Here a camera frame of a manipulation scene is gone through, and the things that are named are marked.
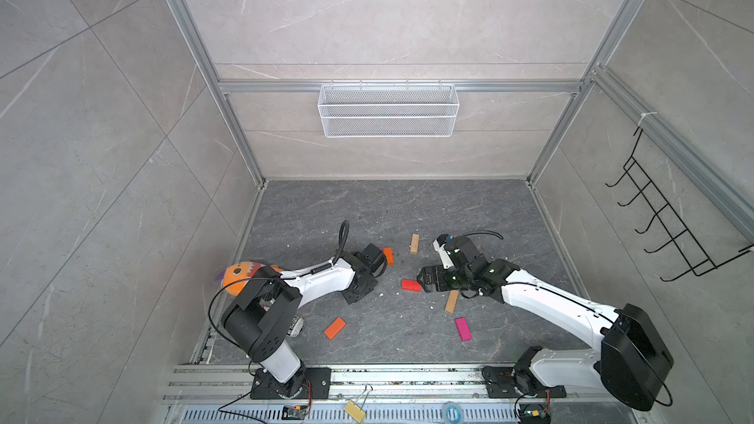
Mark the orange block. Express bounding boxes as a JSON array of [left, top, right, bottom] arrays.
[[383, 247, 395, 266], [324, 317, 347, 341]]

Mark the red block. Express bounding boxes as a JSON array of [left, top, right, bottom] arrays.
[[401, 279, 422, 292]]

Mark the wooden block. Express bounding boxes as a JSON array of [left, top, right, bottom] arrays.
[[445, 290, 459, 314], [410, 234, 420, 254]]

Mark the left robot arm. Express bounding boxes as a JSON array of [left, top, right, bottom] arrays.
[[209, 221, 388, 391]]

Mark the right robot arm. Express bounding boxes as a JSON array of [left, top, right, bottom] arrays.
[[416, 234, 673, 411]]

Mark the magenta block lower right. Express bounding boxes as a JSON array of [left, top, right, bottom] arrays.
[[455, 317, 473, 342]]

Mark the orange plush toy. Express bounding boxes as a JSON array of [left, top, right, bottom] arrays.
[[219, 261, 267, 296]]

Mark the tape roll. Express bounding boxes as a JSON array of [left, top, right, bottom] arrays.
[[442, 402, 465, 424]]

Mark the yellow tag with clip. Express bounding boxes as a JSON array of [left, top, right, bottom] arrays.
[[344, 385, 373, 424]]

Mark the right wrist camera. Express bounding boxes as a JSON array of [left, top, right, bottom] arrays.
[[432, 234, 455, 270]]

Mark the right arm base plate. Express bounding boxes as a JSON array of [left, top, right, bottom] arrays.
[[481, 365, 567, 398]]

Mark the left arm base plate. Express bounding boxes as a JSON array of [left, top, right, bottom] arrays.
[[251, 365, 332, 400]]

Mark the white wire mesh basket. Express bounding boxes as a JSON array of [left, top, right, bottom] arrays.
[[317, 84, 459, 139]]

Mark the black wire hook rack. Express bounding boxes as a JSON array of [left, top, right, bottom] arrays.
[[605, 129, 753, 283]]

